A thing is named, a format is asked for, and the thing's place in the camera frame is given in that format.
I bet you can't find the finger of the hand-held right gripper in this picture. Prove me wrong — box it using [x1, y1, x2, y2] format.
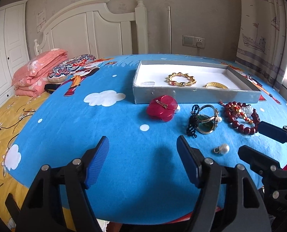
[238, 145, 283, 177]
[257, 121, 287, 148]

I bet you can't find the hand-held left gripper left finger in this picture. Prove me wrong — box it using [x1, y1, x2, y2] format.
[18, 136, 110, 232]

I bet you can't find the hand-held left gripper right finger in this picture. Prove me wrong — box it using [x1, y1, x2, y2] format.
[176, 135, 272, 232]

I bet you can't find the white bead cluster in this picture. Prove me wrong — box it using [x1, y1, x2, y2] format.
[241, 105, 255, 115]

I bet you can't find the dark red bead bracelet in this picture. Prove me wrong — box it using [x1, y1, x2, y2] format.
[222, 101, 261, 134]

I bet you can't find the pearl pendant with gold clasp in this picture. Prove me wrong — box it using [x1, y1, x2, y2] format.
[213, 144, 230, 154]

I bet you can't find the black cord green pendant necklace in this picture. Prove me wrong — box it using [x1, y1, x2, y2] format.
[187, 104, 215, 138]

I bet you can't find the gold bangle with pearls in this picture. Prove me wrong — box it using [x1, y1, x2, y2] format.
[197, 104, 223, 135]

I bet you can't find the red flower hair clip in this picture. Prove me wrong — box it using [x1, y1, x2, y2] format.
[146, 96, 178, 121]

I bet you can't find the grey shallow cardboard box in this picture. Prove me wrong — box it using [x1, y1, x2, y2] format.
[132, 60, 262, 105]

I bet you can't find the blue cartoon printed blanket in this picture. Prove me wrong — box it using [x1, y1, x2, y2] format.
[4, 53, 287, 224]

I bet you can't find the plain gold bangle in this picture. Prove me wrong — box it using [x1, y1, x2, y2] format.
[203, 82, 229, 90]

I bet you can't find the black cloth item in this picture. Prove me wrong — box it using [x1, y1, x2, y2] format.
[44, 83, 62, 94]

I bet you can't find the patterned mandala pillow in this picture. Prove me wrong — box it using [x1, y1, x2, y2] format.
[47, 54, 97, 84]

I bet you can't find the ship print curtain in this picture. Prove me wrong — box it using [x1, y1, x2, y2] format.
[234, 0, 287, 95]

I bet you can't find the yellow floral bed sheet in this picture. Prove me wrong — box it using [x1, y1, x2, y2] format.
[0, 90, 76, 232]

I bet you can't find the folded pink floral quilt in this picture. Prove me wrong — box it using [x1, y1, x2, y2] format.
[12, 48, 69, 97]

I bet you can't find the white wooden headboard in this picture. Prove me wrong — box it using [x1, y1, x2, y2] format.
[33, 0, 149, 60]

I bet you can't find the silver metal pole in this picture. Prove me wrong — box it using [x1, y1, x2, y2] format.
[167, 6, 172, 54]

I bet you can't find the white wardrobe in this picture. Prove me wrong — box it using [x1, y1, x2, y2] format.
[0, 0, 30, 113]

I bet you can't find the gold bamboo-link bracelet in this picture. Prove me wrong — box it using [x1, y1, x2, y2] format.
[166, 72, 197, 87]

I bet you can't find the thin black cord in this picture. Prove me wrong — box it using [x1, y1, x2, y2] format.
[0, 109, 36, 148]

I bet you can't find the grey wall switch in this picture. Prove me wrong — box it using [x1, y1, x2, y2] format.
[182, 35, 195, 46]

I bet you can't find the white wall notice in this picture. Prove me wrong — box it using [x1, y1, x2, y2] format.
[36, 8, 47, 33]

